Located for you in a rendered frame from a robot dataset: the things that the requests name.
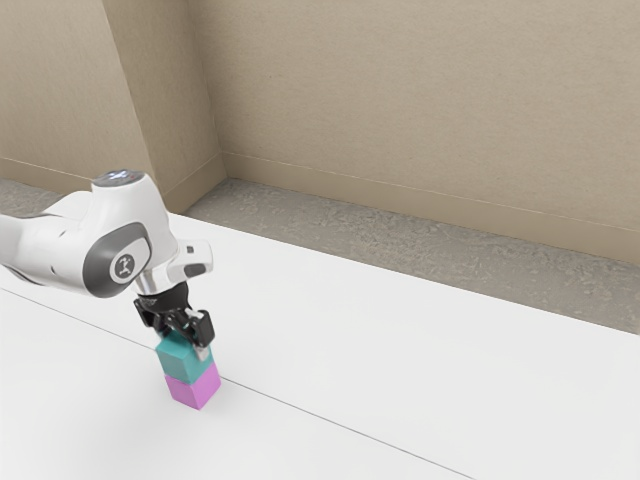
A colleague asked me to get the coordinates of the teal block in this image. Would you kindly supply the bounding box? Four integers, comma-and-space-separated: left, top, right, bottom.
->
154, 326, 219, 385

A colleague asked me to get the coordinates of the pink block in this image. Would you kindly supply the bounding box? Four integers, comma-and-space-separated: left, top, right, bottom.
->
163, 362, 222, 411

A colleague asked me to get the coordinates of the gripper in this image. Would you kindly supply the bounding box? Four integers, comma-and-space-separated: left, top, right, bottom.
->
132, 280, 217, 362

